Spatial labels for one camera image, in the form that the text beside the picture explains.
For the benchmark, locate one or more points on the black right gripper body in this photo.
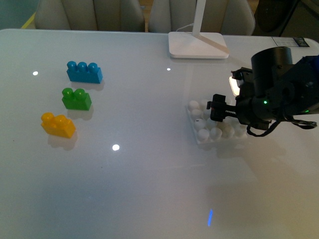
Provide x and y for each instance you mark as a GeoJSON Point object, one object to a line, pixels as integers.
{"type": "Point", "coordinates": [269, 109]}

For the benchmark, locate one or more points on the table label sticker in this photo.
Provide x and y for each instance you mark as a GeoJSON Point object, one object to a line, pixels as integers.
{"type": "Point", "coordinates": [290, 41]}

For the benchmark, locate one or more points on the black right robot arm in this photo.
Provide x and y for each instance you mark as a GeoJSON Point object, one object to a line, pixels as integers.
{"type": "Point", "coordinates": [304, 75]}

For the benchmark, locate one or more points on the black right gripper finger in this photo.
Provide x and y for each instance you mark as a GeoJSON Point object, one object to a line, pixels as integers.
{"type": "Point", "coordinates": [217, 107]}

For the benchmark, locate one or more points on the white desk lamp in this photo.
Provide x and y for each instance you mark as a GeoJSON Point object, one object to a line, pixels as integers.
{"type": "Point", "coordinates": [197, 45]}

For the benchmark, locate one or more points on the green two-stud block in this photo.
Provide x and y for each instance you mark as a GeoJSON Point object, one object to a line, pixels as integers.
{"type": "Point", "coordinates": [76, 100]}

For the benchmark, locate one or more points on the blue three-stud block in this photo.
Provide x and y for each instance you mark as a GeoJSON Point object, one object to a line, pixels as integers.
{"type": "Point", "coordinates": [84, 73]}

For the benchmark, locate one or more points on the yellow two-stud block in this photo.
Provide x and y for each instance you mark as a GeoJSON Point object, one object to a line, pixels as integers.
{"type": "Point", "coordinates": [58, 125]}

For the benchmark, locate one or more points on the beige left chair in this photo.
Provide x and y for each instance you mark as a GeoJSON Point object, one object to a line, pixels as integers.
{"type": "Point", "coordinates": [94, 15]}

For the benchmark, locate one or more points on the white studded base plate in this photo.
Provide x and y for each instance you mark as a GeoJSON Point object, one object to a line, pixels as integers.
{"type": "Point", "coordinates": [208, 131]}

